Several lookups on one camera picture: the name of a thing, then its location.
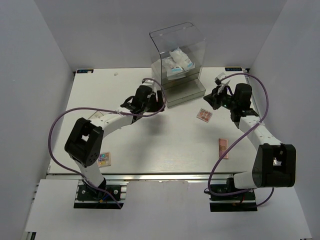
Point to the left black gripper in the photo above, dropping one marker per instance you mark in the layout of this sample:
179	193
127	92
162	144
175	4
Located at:
157	105

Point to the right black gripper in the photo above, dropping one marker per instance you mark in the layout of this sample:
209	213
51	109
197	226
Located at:
213	98

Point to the white wipes pack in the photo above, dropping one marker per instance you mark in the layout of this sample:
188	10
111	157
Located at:
173	70
182	59

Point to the clear acrylic drawer organizer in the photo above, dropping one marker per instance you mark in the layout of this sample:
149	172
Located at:
191	41

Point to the long pink blush palette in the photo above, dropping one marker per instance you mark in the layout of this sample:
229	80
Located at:
222	146

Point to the colourful eyeshadow palette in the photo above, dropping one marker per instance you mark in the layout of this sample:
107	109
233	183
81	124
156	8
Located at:
104	160

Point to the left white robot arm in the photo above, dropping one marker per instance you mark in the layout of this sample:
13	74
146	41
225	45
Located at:
85	140

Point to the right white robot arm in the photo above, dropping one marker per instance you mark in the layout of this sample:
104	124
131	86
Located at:
275	162

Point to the right blue table label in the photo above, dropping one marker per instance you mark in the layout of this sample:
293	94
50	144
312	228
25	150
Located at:
233	69

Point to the blue table label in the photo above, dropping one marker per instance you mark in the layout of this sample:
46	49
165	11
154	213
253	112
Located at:
233	69
84	71

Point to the left blue table label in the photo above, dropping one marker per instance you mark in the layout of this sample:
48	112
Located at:
84	71

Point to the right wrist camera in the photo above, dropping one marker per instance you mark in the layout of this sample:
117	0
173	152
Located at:
219	80

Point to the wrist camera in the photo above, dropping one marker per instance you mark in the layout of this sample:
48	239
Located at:
148	82
219	80

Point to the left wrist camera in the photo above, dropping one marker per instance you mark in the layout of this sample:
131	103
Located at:
148	82

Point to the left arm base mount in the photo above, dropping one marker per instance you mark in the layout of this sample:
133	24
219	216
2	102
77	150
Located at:
89	198

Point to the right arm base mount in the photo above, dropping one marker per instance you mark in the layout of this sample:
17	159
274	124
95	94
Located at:
243	202

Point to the aluminium table rail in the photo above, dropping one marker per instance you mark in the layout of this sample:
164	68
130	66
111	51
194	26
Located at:
135	177

